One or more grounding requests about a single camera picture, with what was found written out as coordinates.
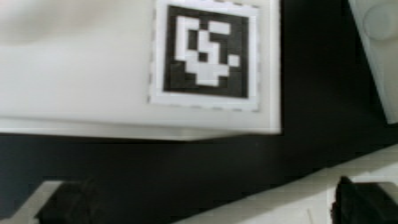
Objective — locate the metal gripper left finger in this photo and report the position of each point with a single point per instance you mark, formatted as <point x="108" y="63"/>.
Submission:
<point x="62" y="204"/>

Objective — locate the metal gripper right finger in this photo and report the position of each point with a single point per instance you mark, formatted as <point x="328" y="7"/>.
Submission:
<point x="367" y="202"/>

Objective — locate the white drawer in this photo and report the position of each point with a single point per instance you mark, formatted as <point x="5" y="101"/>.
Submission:
<point x="376" y="16"/>
<point x="143" y="69"/>

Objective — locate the white front fence rail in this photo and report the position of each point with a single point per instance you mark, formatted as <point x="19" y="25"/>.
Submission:
<point x="298" y="203"/>

